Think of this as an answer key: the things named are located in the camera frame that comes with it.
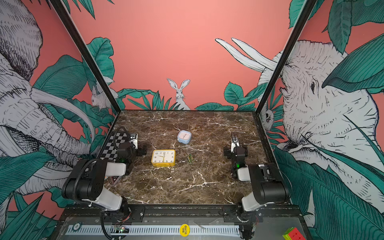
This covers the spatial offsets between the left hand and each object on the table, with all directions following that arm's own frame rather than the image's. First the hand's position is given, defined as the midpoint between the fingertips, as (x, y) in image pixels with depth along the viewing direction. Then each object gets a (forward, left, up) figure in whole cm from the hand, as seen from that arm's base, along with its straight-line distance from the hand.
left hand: (139, 140), depth 95 cm
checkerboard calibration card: (-6, +18, -3) cm, 19 cm away
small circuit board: (-47, +1, -7) cm, 47 cm away
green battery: (-11, -33, -6) cm, 36 cm away
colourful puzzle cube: (-52, -79, -2) cm, 95 cm away
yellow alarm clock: (-11, -15, -5) cm, 19 cm away
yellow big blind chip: (-48, -30, -6) cm, 57 cm away
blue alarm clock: (+4, -29, -4) cm, 30 cm away
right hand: (-4, -62, +1) cm, 62 cm away
